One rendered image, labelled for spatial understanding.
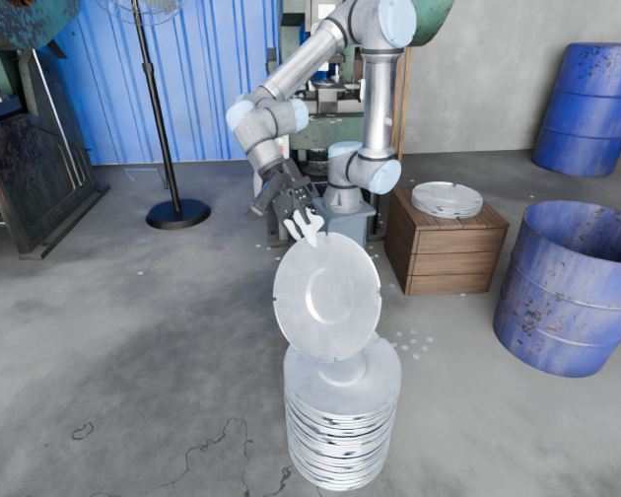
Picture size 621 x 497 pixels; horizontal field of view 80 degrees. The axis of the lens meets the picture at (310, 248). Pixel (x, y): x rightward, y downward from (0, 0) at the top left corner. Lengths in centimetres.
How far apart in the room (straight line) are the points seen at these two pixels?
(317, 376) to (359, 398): 11
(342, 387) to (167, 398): 65
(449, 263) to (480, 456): 74
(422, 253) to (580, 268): 56
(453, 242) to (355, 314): 81
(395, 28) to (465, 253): 94
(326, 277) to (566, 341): 89
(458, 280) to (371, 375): 89
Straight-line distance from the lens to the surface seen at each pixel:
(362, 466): 107
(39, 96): 262
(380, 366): 97
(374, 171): 119
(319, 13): 195
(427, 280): 168
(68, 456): 137
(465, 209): 162
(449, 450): 126
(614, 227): 169
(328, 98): 189
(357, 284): 89
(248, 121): 87
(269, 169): 84
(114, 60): 332
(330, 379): 93
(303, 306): 81
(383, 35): 110
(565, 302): 138
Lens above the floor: 104
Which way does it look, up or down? 32 degrees down
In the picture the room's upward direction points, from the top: straight up
